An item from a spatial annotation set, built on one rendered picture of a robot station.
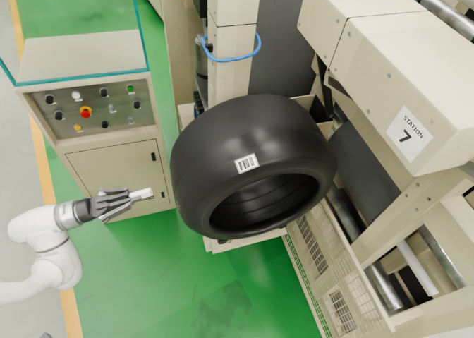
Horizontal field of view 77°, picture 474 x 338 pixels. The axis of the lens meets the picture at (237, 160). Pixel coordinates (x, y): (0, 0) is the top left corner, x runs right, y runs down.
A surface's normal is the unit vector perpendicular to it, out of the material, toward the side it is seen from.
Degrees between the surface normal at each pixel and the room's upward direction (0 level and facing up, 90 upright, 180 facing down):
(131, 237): 0
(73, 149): 90
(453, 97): 0
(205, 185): 60
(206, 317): 0
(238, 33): 90
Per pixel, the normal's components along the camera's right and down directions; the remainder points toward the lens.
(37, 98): 0.29, 0.77
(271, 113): 0.18, -0.62
